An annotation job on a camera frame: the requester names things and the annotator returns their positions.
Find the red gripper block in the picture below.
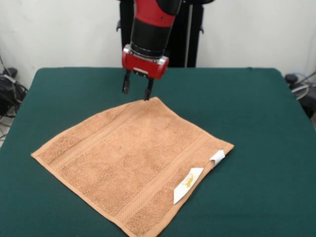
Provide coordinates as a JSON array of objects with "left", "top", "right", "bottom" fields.
[{"left": 121, "top": 44, "right": 170, "bottom": 102}]

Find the tan terry towel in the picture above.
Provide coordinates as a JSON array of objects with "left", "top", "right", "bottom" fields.
[{"left": 31, "top": 96, "right": 235, "bottom": 237}]

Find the dark green table cloth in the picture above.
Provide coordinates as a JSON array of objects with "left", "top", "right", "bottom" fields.
[{"left": 0, "top": 67, "right": 316, "bottom": 237}]

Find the small black device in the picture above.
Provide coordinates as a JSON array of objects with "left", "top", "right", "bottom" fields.
[{"left": 2, "top": 67, "right": 18, "bottom": 78}]

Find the black round knob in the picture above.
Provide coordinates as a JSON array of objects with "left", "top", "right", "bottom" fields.
[{"left": 285, "top": 74, "right": 300, "bottom": 86}]

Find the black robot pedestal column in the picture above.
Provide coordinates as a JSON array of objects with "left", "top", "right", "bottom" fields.
[{"left": 115, "top": 0, "right": 209, "bottom": 68}]

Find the black cable bundle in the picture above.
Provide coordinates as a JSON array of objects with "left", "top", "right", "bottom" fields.
[{"left": 0, "top": 74, "right": 29, "bottom": 118}]

